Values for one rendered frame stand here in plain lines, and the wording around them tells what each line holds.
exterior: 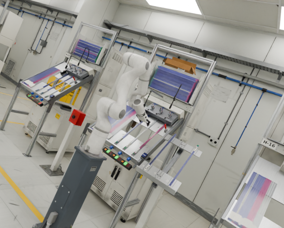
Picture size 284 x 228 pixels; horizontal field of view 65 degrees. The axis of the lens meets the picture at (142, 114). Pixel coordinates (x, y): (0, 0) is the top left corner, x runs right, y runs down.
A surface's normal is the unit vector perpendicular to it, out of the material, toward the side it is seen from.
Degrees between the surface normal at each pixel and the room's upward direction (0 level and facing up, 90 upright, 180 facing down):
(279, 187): 45
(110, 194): 90
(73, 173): 90
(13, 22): 90
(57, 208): 90
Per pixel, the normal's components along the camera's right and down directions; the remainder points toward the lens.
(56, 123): -0.48, -0.18
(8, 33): 0.76, 0.39
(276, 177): -0.04, -0.77
